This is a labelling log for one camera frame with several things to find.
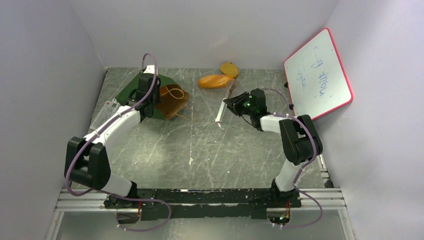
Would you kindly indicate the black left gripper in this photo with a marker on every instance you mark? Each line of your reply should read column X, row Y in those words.
column 158, row 99

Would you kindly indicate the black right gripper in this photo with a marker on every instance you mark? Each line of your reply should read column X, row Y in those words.
column 235, row 104

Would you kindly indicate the metal tongs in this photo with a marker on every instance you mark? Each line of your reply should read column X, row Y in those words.
column 219, row 116

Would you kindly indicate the green paper bag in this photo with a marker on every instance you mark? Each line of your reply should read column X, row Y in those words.
column 172, row 97

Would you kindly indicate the brown fake bread loaf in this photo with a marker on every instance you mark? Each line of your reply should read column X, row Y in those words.
column 215, row 81

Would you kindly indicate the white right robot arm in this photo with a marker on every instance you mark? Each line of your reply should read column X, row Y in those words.
column 300, row 140

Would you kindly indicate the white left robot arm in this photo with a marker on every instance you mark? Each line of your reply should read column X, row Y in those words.
column 87, row 162

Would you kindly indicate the clear packaged tool card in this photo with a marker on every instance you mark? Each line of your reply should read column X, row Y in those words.
column 109, row 108

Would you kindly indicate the red framed whiteboard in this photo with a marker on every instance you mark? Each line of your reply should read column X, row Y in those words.
column 316, row 78

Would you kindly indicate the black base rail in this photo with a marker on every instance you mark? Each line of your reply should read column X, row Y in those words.
column 162, row 203

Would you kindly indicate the aluminium frame rail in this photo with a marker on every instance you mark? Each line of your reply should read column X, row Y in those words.
column 328, row 198

